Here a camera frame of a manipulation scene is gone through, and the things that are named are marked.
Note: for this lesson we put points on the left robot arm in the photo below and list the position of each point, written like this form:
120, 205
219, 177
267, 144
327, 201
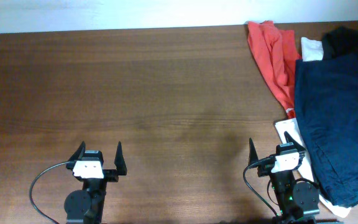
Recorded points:
87, 204

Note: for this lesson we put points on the navy blue shorts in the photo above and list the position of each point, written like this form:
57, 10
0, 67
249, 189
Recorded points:
326, 107

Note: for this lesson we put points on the black garment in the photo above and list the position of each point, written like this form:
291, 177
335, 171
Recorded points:
340, 42

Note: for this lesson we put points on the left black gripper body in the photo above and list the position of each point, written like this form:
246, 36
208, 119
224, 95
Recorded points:
108, 173

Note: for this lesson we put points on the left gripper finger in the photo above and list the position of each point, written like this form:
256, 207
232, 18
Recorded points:
119, 161
78, 153

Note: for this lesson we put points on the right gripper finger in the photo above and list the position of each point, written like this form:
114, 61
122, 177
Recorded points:
295, 144
253, 157

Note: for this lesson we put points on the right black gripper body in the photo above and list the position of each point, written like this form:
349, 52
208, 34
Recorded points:
265, 170

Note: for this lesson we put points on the red orange shirt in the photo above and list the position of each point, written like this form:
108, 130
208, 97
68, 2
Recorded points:
275, 53

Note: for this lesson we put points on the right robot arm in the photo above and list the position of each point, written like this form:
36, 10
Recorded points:
297, 199

